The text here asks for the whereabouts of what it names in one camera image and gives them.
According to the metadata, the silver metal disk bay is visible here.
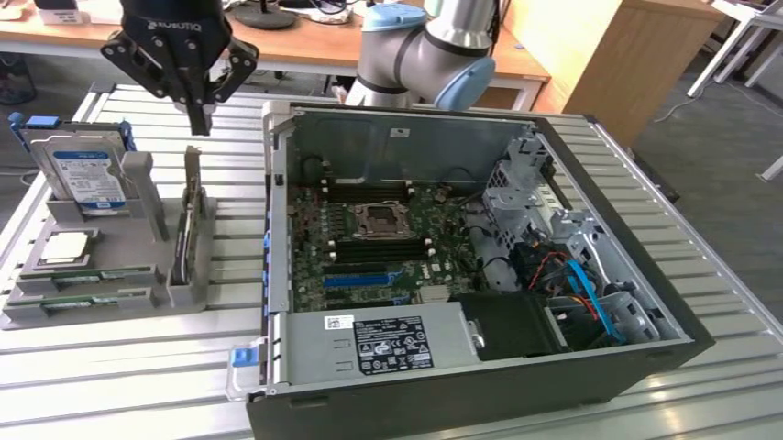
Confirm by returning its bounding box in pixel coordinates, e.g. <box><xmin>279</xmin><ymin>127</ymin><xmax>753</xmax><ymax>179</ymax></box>
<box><xmin>481</xmin><ymin>136</ymin><xmax>590</xmax><ymax>242</ymax></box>

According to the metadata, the white table frame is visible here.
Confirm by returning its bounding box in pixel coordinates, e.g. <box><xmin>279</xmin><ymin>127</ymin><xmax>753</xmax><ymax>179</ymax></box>
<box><xmin>688</xmin><ymin>0</ymin><xmax>783</xmax><ymax>98</ymax></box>

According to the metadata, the wooden desk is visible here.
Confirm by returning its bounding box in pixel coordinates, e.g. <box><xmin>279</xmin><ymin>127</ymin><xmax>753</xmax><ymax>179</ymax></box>
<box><xmin>0</xmin><ymin>0</ymin><xmax>554</xmax><ymax>98</ymax></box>

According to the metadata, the black RAM slot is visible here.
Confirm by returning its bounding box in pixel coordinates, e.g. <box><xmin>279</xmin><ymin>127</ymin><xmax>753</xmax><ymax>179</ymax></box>
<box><xmin>329</xmin><ymin>237</ymin><xmax>430</xmax><ymax>247</ymax></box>
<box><xmin>330</xmin><ymin>243</ymin><xmax>431</xmax><ymax>252</ymax></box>
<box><xmin>333</xmin><ymin>255</ymin><xmax>434</xmax><ymax>265</ymax></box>
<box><xmin>322</xmin><ymin>184</ymin><xmax>413</xmax><ymax>193</ymax></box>
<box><xmin>322</xmin><ymin>180</ymin><xmax>413</xmax><ymax>188</ymax></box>
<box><xmin>323</xmin><ymin>190</ymin><xmax>411</xmax><ymax>198</ymax></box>
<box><xmin>325</xmin><ymin>194</ymin><xmax>410</xmax><ymax>204</ymax></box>
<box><xmin>331</xmin><ymin>249</ymin><xmax>433</xmax><ymax>259</ymax></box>

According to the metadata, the grey plastic parts rack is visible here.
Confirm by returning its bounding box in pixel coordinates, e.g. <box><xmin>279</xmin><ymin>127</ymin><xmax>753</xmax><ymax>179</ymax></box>
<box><xmin>0</xmin><ymin>150</ymin><xmax>221</xmax><ymax>332</ymax></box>

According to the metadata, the silver CPU chip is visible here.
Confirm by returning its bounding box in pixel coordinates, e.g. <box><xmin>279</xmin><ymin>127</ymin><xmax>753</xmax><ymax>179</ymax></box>
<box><xmin>35</xmin><ymin>231</ymin><xmax>105</xmax><ymax>268</ymax></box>

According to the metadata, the graphics card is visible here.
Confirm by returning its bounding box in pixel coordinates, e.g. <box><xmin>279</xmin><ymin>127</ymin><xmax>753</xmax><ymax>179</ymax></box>
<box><xmin>170</xmin><ymin>145</ymin><xmax>209</xmax><ymax>286</ymax></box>

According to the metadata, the wooden cabinet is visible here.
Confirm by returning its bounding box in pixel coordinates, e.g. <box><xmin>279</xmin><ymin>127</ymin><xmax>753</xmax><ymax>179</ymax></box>
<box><xmin>498</xmin><ymin>0</ymin><xmax>729</xmax><ymax>149</ymax></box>

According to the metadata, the blue disk caddy frame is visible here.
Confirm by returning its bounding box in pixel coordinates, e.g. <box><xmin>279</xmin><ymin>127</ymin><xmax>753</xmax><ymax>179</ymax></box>
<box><xmin>9</xmin><ymin>112</ymin><xmax>138</xmax><ymax>160</ymax></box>

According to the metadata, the green RAM stick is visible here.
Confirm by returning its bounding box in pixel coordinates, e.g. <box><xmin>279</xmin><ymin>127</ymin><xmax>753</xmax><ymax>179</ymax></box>
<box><xmin>10</xmin><ymin>294</ymin><xmax>135</xmax><ymax>312</ymax></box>
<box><xmin>53</xmin><ymin>269</ymin><xmax>155</xmax><ymax>283</ymax></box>

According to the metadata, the green motherboard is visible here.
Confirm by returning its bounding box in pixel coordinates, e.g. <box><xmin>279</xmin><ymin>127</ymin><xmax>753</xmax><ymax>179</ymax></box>
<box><xmin>287</xmin><ymin>181</ymin><xmax>491</xmax><ymax>313</ymax></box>

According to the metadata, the black mesh wastebasket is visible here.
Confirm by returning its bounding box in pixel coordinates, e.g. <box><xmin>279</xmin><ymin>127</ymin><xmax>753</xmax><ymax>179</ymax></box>
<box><xmin>0</xmin><ymin>51</ymin><xmax>34</xmax><ymax>105</ymax></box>

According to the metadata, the CPU socket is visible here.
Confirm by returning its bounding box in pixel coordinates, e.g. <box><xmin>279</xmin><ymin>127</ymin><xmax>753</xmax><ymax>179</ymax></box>
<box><xmin>351</xmin><ymin>201</ymin><xmax>413</xmax><ymax>240</ymax></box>

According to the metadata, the black expansion slot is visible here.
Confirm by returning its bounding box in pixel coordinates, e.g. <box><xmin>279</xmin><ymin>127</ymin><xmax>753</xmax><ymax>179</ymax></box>
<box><xmin>323</xmin><ymin>264</ymin><xmax>390</xmax><ymax>277</ymax></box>

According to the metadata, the black lamp base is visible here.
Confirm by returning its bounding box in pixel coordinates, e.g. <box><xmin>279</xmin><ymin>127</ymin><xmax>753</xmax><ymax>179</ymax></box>
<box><xmin>230</xmin><ymin>0</ymin><xmax>297</xmax><ymax>31</ymax></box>

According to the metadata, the grey power supply unit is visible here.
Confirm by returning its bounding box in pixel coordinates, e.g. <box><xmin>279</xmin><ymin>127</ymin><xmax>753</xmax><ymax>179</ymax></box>
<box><xmin>271</xmin><ymin>302</ymin><xmax>486</xmax><ymax>387</ymax></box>

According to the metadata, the black open PC case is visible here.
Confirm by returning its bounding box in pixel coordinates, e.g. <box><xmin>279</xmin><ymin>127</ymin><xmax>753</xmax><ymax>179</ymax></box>
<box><xmin>243</xmin><ymin>100</ymin><xmax>718</xmax><ymax>440</ymax></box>

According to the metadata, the blue expansion slot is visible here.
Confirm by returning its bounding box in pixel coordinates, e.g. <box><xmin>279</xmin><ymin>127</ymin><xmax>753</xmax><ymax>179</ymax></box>
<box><xmin>322</xmin><ymin>273</ymin><xmax>394</xmax><ymax>290</ymax></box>

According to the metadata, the black looped wire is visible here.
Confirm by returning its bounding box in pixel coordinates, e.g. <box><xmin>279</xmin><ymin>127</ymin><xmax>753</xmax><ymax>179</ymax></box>
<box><xmin>438</xmin><ymin>166</ymin><xmax>493</xmax><ymax>196</ymax></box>

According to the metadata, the blue flat data wire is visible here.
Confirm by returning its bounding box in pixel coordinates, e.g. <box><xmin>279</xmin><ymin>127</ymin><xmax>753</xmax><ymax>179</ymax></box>
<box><xmin>565</xmin><ymin>258</ymin><xmax>630</xmax><ymax>346</ymax></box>

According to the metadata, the hard disk blue label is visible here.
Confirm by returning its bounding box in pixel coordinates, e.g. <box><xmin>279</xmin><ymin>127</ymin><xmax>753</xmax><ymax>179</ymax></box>
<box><xmin>30</xmin><ymin>136</ymin><xmax>131</xmax><ymax>217</ymax></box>

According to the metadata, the red wire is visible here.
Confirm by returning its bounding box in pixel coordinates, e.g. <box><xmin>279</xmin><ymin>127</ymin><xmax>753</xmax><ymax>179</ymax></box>
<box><xmin>573</xmin><ymin>292</ymin><xmax>606</xmax><ymax>323</ymax></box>

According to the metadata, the white box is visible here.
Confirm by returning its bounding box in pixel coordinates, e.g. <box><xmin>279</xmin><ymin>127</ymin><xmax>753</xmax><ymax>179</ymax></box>
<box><xmin>34</xmin><ymin>0</ymin><xmax>93</xmax><ymax>25</ymax></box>

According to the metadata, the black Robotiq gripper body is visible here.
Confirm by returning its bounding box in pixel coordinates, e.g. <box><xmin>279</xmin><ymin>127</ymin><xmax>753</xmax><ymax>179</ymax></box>
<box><xmin>119</xmin><ymin>0</ymin><xmax>235</xmax><ymax>101</ymax></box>

